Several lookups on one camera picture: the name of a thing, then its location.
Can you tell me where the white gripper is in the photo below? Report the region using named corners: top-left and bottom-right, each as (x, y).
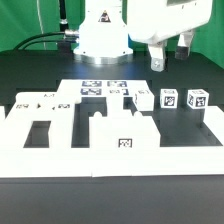
top-left (127, 0), bottom-right (213, 72)

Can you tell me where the white chair seat part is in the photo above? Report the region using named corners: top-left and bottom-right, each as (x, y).
top-left (89, 112), bottom-right (160, 151)

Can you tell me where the white U-shaped obstacle fence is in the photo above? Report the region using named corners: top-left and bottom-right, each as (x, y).
top-left (0, 105), bottom-right (224, 178)

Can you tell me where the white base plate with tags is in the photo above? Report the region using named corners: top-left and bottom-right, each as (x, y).
top-left (57, 79), bottom-right (150, 97)

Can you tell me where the black cable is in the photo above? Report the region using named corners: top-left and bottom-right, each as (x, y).
top-left (13, 29), bottom-right (81, 52)

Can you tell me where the white chair back frame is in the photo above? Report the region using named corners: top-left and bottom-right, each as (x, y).
top-left (0, 92), bottom-right (81, 150)

